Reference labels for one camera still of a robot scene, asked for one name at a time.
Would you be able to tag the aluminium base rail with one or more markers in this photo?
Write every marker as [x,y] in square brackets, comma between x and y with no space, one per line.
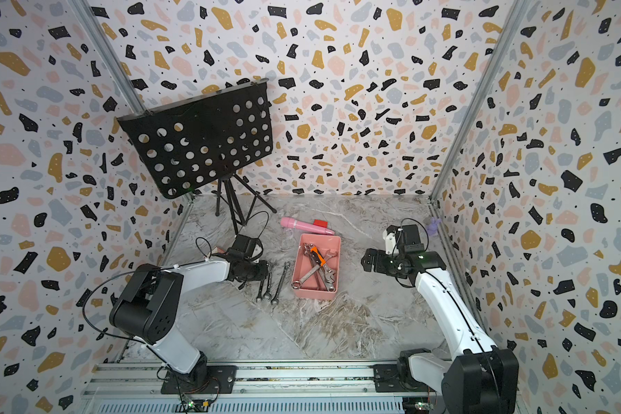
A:
[294,386]

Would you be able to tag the pink plastic storage box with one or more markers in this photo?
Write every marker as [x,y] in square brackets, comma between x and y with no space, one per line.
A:
[329,247]

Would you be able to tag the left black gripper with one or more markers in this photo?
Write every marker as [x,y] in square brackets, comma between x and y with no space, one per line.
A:
[261,272]

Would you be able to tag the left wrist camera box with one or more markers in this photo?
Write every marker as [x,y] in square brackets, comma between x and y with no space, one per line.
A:
[247,248]

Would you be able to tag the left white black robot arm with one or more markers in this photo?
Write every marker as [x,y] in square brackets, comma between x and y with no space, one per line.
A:
[148,306]

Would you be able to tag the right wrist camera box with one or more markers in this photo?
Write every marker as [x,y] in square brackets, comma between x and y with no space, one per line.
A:
[403,239]

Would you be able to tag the small red block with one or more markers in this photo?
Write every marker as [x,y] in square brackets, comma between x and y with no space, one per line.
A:
[319,223]

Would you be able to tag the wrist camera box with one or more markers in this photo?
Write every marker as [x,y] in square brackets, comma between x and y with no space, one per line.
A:
[247,248]
[403,239]

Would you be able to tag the large silver combination wrench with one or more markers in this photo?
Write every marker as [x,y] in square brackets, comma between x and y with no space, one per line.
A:
[297,284]

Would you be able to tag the black perforated music stand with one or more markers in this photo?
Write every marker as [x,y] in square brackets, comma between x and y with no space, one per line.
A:
[203,140]

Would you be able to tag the medium silver combination wrench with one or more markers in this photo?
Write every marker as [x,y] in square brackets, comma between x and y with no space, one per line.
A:
[275,299]

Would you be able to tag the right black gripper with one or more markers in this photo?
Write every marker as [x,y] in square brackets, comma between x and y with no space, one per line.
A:
[378,266]

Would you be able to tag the pink cylindrical flashlight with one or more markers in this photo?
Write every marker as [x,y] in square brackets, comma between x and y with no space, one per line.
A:
[292,223]

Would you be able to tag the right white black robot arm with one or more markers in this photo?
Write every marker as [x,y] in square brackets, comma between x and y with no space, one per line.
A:
[476,376]

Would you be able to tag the silver adjustable wrench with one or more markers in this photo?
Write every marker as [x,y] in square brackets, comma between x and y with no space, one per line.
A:
[328,275]

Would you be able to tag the silver end wrench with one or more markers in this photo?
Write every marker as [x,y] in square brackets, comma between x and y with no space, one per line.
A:
[260,291]

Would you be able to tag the small silver combination wrench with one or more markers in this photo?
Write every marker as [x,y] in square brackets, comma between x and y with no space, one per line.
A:
[268,295]

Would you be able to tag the orange handled adjustable wrench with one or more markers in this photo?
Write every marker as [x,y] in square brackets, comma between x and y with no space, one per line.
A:
[312,252]

